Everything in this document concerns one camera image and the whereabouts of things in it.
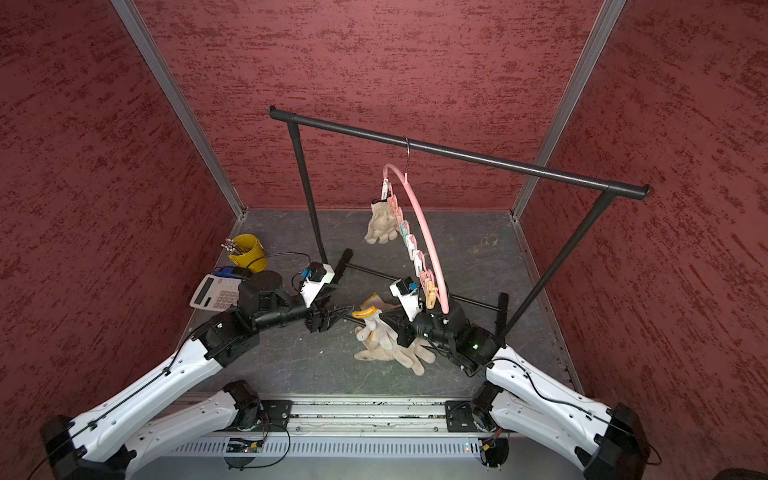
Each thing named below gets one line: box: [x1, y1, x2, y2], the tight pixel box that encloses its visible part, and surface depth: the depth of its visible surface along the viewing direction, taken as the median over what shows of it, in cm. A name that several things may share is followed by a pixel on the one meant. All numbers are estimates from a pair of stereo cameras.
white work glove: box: [354, 310, 414, 368], surface depth 85 cm
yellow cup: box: [228, 234, 268, 273], surface depth 99 cm
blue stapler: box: [213, 267, 246, 279], surface depth 100 cm
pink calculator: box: [189, 274, 242, 312], surface depth 96 cm
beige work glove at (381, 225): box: [364, 199, 399, 244], surface depth 85 cm
